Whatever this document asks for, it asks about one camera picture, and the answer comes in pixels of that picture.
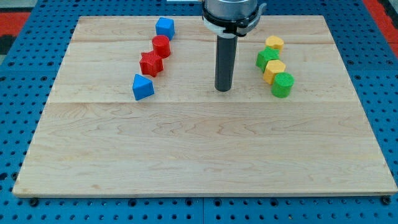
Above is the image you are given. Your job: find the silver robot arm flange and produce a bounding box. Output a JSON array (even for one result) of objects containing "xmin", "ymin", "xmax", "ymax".
[{"xmin": 202, "ymin": 0, "xmax": 267, "ymax": 39}]

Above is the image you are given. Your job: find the blue triangle block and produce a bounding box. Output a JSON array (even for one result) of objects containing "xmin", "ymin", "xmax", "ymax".
[{"xmin": 132, "ymin": 74, "xmax": 154, "ymax": 101}]

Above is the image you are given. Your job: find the red star block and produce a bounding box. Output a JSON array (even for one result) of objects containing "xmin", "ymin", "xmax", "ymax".
[{"xmin": 139, "ymin": 51, "xmax": 164, "ymax": 77}]

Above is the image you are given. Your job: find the green star block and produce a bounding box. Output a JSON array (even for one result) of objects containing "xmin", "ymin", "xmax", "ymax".
[{"xmin": 256, "ymin": 47, "xmax": 280, "ymax": 72}]

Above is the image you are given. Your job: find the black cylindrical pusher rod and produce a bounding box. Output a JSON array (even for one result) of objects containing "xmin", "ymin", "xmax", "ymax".
[{"xmin": 215, "ymin": 36, "xmax": 238, "ymax": 91}]

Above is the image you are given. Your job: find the red cylinder block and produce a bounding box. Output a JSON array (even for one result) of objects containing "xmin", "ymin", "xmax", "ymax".
[{"xmin": 152, "ymin": 35, "xmax": 171, "ymax": 58}]

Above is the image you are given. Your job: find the yellow hexagon block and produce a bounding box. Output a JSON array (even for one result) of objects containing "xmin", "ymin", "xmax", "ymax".
[{"xmin": 263, "ymin": 60, "xmax": 286, "ymax": 85}]

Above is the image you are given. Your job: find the green cylinder block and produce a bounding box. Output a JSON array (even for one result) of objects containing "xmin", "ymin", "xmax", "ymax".
[{"xmin": 271, "ymin": 72, "xmax": 295, "ymax": 98}]

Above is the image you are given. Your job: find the blue cube block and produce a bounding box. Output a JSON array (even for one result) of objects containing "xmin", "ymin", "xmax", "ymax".
[{"xmin": 155, "ymin": 17, "xmax": 175, "ymax": 40}]

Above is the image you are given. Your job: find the light wooden board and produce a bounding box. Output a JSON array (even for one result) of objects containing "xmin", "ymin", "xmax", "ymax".
[{"xmin": 13, "ymin": 16, "xmax": 397, "ymax": 198}]

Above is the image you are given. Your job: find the yellow heart block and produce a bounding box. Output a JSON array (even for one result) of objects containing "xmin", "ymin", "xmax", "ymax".
[{"xmin": 265, "ymin": 35, "xmax": 284, "ymax": 51}]

